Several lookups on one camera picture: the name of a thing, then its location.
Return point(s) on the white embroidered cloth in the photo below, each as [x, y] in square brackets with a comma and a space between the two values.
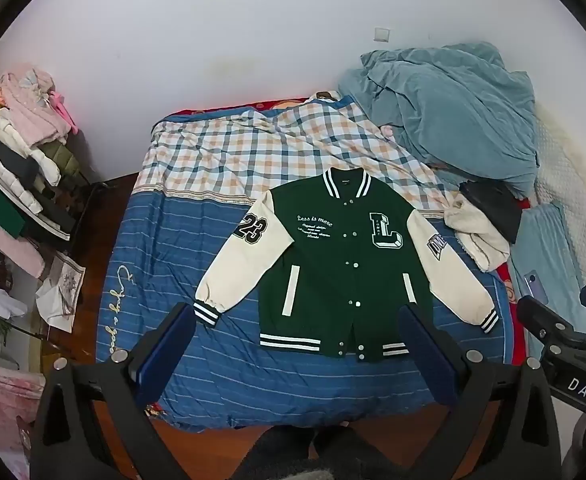
[63, 290]

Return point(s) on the white knit blanket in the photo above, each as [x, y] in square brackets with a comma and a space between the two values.
[568, 160]

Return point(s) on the pink patterned cloth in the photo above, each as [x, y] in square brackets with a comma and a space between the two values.
[3, 395]

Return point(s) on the blue smartphone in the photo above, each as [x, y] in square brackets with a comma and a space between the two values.
[533, 283]

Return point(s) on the blue striped checkered bed cover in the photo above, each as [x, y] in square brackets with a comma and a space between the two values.
[173, 240]

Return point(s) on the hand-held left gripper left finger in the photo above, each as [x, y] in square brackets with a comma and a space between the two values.
[170, 355]

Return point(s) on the cream garment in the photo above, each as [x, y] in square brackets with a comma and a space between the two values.
[478, 240]

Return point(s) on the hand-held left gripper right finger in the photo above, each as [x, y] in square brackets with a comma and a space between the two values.
[425, 355]

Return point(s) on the green and cream varsity jacket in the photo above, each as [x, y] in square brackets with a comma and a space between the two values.
[338, 255]

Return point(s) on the teal blanket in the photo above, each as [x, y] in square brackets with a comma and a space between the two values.
[448, 105]

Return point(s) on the light blue pillow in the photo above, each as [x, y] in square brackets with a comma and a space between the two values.
[553, 250]

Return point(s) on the dark garment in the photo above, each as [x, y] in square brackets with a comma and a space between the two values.
[495, 205]

